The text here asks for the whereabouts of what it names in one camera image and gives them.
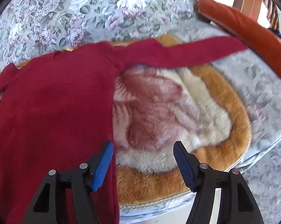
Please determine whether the floral sofa cover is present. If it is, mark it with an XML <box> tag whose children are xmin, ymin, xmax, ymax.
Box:
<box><xmin>0</xmin><ymin>0</ymin><xmax>281</xmax><ymax>224</ymax></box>

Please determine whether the orange padded armrest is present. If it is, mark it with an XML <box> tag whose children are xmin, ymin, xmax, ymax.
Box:
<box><xmin>198</xmin><ymin>0</ymin><xmax>281</xmax><ymax>89</ymax></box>

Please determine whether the red knit sweater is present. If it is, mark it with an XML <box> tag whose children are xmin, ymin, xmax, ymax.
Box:
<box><xmin>0</xmin><ymin>37</ymin><xmax>249</xmax><ymax>224</ymax></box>

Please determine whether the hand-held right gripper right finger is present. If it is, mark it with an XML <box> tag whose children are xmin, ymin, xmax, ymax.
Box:
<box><xmin>173</xmin><ymin>141</ymin><xmax>265</xmax><ymax>224</ymax></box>

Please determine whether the fluffy orange-edged flower mat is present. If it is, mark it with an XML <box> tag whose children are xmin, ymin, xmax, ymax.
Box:
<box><xmin>0</xmin><ymin>35</ymin><xmax>252</xmax><ymax>211</ymax></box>

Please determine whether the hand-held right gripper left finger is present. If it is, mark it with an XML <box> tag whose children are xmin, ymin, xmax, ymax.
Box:
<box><xmin>22</xmin><ymin>141</ymin><xmax>114</xmax><ymax>224</ymax></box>

